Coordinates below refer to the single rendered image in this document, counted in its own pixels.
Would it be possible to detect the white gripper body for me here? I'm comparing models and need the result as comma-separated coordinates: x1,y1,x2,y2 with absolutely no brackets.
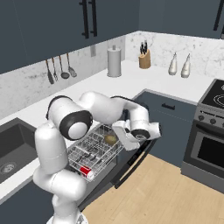
111,119,142,152

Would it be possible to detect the brown bowl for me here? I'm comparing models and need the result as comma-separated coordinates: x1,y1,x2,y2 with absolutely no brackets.
104,134,118,146

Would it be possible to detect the dark dishwasher door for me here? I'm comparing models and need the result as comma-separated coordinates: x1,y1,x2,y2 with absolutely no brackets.
110,136,160,190

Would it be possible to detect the red and white cup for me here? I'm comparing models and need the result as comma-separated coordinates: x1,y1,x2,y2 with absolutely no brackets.
80,165,95,180

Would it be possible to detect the oven door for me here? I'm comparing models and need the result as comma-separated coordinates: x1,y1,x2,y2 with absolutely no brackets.
183,120,224,178

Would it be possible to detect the dark blue drawer front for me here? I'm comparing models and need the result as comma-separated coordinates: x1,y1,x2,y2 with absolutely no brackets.
136,91,198,123

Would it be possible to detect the wooden knife block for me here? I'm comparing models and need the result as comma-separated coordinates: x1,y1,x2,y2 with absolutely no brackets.
137,40,152,70

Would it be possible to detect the grey oven range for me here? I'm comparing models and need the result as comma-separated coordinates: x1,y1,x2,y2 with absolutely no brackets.
180,78,224,194

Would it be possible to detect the hanging grey slotted spoon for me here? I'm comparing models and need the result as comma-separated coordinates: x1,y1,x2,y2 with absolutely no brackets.
66,52,78,79

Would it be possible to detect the white bottle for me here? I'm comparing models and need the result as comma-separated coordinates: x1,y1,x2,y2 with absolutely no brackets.
167,52,179,76
180,52,192,79

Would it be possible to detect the hanging dark ladle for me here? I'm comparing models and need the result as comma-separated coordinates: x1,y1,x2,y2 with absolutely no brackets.
58,55,71,80

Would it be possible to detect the hanging dark spatula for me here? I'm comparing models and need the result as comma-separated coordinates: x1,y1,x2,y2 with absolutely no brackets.
45,59,55,86

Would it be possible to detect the hanging slim utensil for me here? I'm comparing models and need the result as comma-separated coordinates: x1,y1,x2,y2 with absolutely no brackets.
51,57,59,82

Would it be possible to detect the dark sink basin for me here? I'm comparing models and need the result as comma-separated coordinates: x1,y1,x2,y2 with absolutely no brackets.
0,117,39,185

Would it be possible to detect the dark blue base cupboard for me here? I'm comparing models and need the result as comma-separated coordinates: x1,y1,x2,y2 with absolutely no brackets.
0,176,60,224

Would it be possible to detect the wire dishwasher rack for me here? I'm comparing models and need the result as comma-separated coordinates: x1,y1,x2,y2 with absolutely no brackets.
66,123,125,184

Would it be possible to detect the black drawer handle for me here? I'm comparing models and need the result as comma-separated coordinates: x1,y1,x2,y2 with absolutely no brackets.
161,102,177,111

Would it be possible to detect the dark oven door handle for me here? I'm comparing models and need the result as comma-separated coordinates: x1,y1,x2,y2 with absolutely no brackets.
195,123,224,140

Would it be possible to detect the grey wall outlet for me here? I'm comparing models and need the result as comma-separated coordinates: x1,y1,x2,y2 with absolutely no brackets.
89,45,97,58

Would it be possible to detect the dark blue wall cupboard door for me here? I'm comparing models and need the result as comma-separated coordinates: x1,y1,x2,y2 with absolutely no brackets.
0,0,89,75
87,0,141,47

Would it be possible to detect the black cupboard handle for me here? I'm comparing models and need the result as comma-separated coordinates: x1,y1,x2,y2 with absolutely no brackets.
88,0,98,38
79,0,90,39

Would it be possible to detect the dark blue wall cupboard run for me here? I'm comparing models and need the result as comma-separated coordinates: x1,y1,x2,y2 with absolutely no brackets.
137,0,224,40

